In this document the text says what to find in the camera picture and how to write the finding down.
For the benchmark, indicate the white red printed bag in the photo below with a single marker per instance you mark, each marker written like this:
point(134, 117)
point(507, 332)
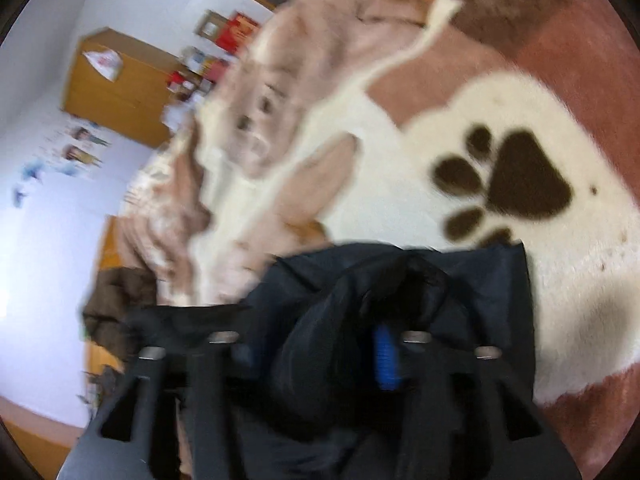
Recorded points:
point(104, 64)

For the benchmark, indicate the wooden headboard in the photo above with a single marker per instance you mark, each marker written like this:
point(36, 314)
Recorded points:
point(112, 245)

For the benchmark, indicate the black puffer jacket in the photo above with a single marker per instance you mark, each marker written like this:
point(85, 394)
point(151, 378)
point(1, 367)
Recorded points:
point(320, 310)

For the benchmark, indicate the brown puffer jacket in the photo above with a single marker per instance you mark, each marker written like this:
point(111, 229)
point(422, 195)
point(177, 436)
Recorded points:
point(120, 300)

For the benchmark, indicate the cartoon wall sticker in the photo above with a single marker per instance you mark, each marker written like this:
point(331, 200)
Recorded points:
point(80, 152)

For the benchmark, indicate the brown paw print blanket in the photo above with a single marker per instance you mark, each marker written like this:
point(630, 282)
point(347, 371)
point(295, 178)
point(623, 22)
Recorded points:
point(450, 85)

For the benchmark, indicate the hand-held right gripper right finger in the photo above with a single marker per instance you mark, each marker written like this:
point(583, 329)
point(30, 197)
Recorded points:
point(386, 360)

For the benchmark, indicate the wooden wardrobe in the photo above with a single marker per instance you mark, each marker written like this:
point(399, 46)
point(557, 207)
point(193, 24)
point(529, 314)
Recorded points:
point(125, 100)

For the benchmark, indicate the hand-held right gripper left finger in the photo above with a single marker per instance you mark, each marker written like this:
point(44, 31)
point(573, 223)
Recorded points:
point(205, 385)

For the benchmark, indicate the brown cardboard box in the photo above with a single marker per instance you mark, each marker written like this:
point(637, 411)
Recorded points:
point(210, 24)

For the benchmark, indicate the red cardboard box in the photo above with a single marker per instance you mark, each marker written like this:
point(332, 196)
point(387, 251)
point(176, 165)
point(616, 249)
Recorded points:
point(240, 30)

